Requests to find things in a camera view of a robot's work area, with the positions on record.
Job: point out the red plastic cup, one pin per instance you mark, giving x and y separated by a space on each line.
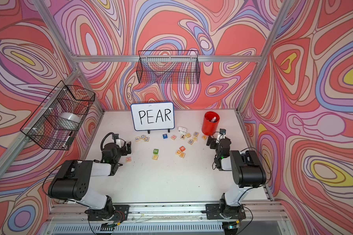
208 127

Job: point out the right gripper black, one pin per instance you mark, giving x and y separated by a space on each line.
213 141

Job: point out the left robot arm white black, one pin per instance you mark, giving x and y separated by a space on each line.
72 182

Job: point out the whiteboard with PEAR text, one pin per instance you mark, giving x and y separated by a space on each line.
153 116

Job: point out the black wire basket wall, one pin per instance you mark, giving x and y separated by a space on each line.
168 67
46 128

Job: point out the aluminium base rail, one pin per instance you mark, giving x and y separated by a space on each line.
188 218

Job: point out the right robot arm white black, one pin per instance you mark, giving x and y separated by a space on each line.
248 173

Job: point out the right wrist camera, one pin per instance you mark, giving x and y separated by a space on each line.
222 131

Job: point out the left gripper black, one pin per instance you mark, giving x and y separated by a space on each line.
124 152

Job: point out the white tape roll in basket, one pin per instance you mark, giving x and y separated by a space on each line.
70 117

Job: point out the red block letter B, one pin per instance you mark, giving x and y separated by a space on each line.
182 148

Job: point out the black wire basket left wall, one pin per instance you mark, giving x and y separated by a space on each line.
46 128

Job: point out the black wire basket back wall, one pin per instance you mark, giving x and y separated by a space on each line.
168 67

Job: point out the white whiteboard eraser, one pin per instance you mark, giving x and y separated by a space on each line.
182 130

